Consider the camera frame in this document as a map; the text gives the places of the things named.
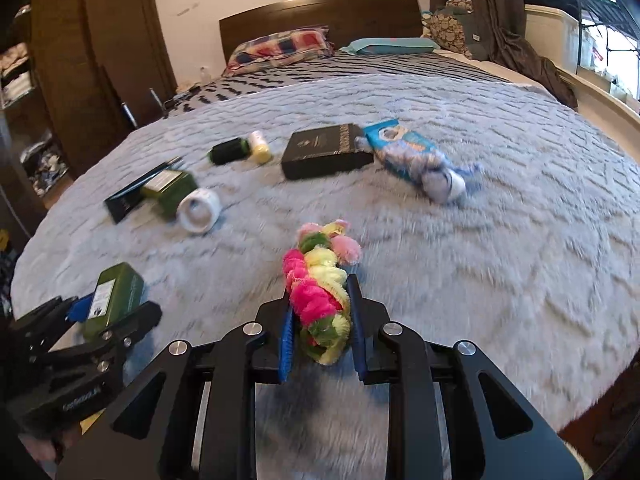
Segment white window ledge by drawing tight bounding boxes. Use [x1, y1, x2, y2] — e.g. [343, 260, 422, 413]
[552, 67, 640, 128]

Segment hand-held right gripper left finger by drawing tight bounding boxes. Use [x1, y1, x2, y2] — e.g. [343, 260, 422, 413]
[55, 304, 301, 480]

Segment patterned grey cushion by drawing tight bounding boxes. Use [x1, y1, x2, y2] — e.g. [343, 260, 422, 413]
[429, 0, 493, 61]

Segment yellow fluffy cloth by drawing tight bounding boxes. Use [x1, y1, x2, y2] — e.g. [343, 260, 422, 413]
[79, 407, 107, 435]
[559, 439, 595, 478]

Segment white storage box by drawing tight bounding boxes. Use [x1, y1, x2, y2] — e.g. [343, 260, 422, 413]
[524, 4, 581, 73]

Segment pile of mixed clothes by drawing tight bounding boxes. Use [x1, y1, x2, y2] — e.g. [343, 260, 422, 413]
[20, 142, 71, 196]

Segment green rectangular box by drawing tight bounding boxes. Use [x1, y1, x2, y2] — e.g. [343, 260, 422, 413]
[141, 170, 197, 220]
[81, 262, 145, 343]

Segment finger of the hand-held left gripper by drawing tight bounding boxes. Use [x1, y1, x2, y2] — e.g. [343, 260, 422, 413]
[9, 294, 97, 358]
[45, 301, 163, 376]

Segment yellow thread spool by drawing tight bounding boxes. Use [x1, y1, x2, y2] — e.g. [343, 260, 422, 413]
[247, 130, 272, 164]

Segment white tape roll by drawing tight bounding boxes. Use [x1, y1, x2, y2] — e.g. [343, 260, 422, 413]
[177, 188, 222, 235]

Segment brown curtain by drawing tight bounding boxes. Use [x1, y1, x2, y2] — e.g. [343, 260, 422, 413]
[430, 0, 578, 111]

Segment brown wooden wardrobe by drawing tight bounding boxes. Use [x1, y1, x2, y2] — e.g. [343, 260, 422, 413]
[0, 0, 178, 241]

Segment plaid pillow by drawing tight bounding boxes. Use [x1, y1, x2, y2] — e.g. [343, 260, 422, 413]
[223, 27, 335, 75]

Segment dark wooden headboard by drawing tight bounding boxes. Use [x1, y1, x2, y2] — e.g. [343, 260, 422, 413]
[219, 0, 422, 63]

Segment folded white clothes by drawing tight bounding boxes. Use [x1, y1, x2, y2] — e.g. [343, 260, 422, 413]
[0, 42, 33, 108]

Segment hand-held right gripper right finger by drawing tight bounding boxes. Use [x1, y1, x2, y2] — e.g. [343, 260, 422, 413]
[345, 274, 583, 480]

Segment colourful fluffy scrunchie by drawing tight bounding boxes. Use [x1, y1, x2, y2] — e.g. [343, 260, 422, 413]
[281, 220, 362, 367]

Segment black cardboard box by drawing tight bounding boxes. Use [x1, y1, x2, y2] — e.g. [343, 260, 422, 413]
[280, 123, 375, 181]

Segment teal pillow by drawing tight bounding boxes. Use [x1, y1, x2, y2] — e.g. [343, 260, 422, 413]
[340, 36, 442, 57]

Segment blue squeezed tube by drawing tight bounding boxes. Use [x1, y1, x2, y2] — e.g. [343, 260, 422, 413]
[362, 119, 482, 205]

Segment black striped bed sheet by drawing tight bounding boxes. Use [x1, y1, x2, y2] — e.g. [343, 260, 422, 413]
[162, 50, 511, 120]

